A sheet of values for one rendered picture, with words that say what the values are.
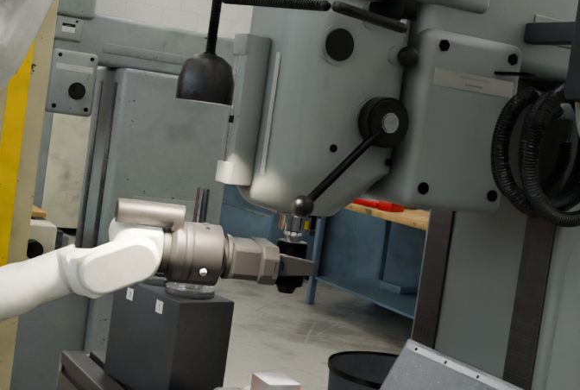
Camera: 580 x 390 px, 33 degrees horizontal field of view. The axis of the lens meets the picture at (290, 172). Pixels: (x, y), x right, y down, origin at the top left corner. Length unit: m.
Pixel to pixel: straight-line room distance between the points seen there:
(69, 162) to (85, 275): 8.48
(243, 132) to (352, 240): 7.45
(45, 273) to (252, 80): 0.39
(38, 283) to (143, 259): 0.15
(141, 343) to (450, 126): 0.71
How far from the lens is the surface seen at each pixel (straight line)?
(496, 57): 1.46
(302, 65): 1.31
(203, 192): 1.73
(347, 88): 1.33
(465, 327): 1.68
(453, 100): 1.41
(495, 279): 1.63
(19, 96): 3.02
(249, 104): 1.35
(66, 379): 1.99
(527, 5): 1.52
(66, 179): 9.82
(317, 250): 7.80
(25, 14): 1.50
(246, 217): 9.12
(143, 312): 1.78
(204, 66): 1.21
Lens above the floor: 1.44
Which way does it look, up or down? 3 degrees down
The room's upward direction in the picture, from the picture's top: 8 degrees clockwise
